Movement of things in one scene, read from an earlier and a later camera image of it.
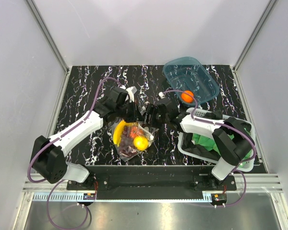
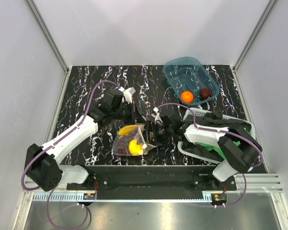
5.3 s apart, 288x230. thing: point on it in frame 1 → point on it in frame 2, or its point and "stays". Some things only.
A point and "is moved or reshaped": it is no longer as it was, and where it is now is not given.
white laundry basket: x=245 y=168 stays
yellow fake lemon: x=140 y=143 → x=135 y=148
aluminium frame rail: x=50 y=40 stays
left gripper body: x=129 y=112 stays
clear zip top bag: x=131 y=139 is moved or reshaped
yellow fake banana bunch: x=118 y=131 → x=126 y=130
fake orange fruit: x=187 y=97 stays
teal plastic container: x=188 y=74 stays
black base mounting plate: x=151 y=182 stays
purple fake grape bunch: x=127 y=148 stays
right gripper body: x=156 y=118 → x=159 y=131
